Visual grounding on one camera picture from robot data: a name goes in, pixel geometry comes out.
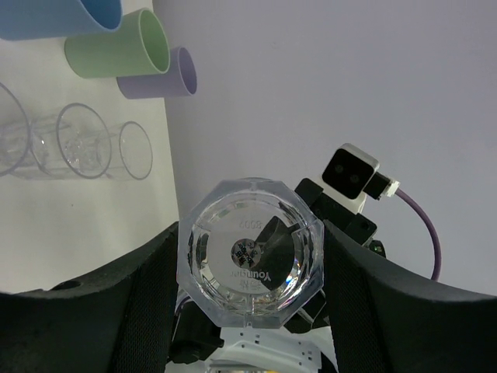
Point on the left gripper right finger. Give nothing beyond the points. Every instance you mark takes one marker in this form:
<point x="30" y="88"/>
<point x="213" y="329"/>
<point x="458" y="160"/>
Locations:
<point x="385" y="318"/>

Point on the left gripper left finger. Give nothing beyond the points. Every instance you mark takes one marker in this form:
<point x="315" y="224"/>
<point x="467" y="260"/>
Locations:
<point x="117" y="318"/>

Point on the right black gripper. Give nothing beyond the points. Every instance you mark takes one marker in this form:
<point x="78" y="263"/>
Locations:
<point x="355" y="225"/>

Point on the clear glass cup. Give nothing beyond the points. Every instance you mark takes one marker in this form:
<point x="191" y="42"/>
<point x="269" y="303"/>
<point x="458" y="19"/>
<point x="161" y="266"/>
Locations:
<point x="15" y="132"/>
<point x="72" y="142"/>
<point x="250" y="252"/>
<point x="125" y="149"/>

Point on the purple plastic cup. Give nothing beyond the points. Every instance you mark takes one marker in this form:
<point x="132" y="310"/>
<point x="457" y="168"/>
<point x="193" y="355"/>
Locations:
<point x="180" y="79"/>

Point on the green plastic cup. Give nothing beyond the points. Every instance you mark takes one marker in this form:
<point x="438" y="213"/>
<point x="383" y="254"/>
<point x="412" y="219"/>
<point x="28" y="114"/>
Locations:
<point x="138" y="47"/>

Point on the blue plastic cup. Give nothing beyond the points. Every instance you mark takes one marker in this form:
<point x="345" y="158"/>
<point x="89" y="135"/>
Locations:
<point x="29" y="20"/>

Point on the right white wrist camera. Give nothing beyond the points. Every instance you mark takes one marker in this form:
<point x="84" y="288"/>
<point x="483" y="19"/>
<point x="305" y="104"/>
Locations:
<point x="352" y="175"/>

